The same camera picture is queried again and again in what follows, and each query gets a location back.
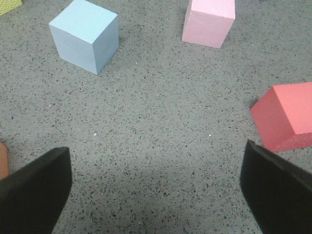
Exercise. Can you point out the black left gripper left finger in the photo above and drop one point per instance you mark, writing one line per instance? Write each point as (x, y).
(32, 198)

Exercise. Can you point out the pink foam cube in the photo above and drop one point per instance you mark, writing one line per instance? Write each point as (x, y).
(207, 22)

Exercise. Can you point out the yellow-green foam cube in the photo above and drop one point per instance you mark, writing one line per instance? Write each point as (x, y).
(8, 5)

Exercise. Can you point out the orange foam cube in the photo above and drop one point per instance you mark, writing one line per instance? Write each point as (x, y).
(4, 168)

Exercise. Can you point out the textured red foam cube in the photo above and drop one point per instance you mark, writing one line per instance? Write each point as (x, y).
(283, 117)

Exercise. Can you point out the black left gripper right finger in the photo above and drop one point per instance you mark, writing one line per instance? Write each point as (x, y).
(278, 193)

